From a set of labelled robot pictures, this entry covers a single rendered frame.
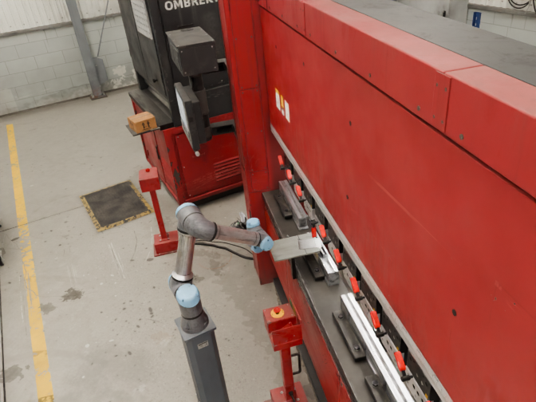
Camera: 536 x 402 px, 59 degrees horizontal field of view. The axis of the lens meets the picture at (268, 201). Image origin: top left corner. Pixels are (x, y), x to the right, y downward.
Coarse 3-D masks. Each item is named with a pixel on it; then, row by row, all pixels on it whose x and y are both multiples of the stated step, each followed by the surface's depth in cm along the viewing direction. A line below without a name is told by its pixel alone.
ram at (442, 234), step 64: (320, 64) 190; (320, 128) 208; (384, 128) 143; (320, 192) 230; (384, 192) 152; (448, 192) 114; (512, 192) 91; (384, 256) 163; (448, 256) 120; (512, 256) 95; (448, 320) 127; (512, 320) 100; (448, 384) 135; (512, 384) 104
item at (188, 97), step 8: (176, 88) 337; (184, 88) 343; (176, 96) 351; (184, 96) 320; (192, 96) 327; (184, 104) 312; (192, 104) 316; (184, 112) 321; (192, 112) 316; (200, 112) 320; (192, 120) 318; (200, 120) 323; (184, 128) 351; (192, 128) 321; (200, 128) 326; (192, 136) 324; (200, 136) 329; (192, 144) 327
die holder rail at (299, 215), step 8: (280, 184) 334; (288, 184) 332; (280, 192) 340; (288, 192) 323; (288, 200) 318; (296, 200) 314; (296, 208) 305; (296, 216) 304; (304, 216) 297; (304, 224) 301
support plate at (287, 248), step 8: (280, 240) 273; (288, 240) 272; (296, 240) 272; (272, 248) 267; (280, 248) 267; (288, 248) 266; (296, 248) 265; (312, 248) 264; (280, 256) 261; (288, 256) 260; (296, 256) 260
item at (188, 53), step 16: (176, 32) 330; (192, 32) 325; (176, 48) 295; (192, 48) 298; (208, 48) 301; (176, 64) 319; (192, 64) 302; (208, 64) 306; (192, 80) 348; (208, 128) 370
